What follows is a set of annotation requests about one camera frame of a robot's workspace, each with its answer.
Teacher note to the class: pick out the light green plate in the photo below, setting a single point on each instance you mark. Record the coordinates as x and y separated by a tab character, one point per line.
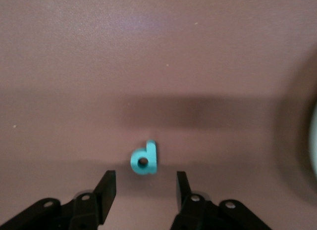
314	141

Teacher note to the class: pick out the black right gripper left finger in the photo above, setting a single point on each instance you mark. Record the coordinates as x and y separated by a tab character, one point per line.
84	210

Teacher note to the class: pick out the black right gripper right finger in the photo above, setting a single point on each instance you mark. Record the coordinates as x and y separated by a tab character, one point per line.
198	212

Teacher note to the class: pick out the teal letter p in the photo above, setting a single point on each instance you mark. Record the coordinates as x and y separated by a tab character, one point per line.
151	155

